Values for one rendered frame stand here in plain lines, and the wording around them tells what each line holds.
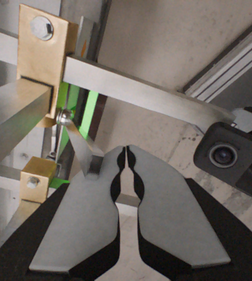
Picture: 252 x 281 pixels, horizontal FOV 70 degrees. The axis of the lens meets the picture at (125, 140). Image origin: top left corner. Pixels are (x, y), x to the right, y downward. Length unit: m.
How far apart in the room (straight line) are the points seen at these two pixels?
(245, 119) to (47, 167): 0.34
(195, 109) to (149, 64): 0.86
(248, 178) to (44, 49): 0.24
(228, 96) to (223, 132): 0.89
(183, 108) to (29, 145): 0.49
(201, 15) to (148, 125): 0.65
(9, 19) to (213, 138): 0.48
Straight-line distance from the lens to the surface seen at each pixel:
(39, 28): 0.23
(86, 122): 0.44
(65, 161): 0.51
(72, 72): 0.24
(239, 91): 1.08
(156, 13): 1.11
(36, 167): 0.38
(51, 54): 0.24
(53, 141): 0.48
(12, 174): 0.42
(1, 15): 0.54
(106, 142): 1.28
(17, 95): 0.20
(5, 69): 0.56
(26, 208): 0.41
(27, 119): 0.19
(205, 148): 0.18
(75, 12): 0.40
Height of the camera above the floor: 1.09
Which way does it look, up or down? 60 degrees down
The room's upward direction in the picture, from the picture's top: 179 degrees clockwise
